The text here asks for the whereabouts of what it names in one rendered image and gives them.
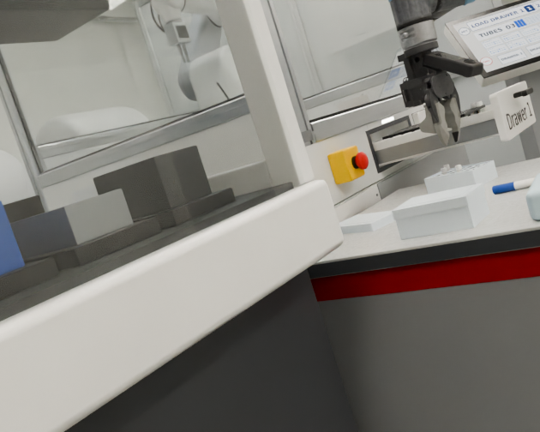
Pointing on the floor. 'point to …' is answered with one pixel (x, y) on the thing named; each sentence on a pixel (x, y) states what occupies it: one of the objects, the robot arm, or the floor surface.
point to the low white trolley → (448, 318)
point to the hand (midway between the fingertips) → (453, 136)
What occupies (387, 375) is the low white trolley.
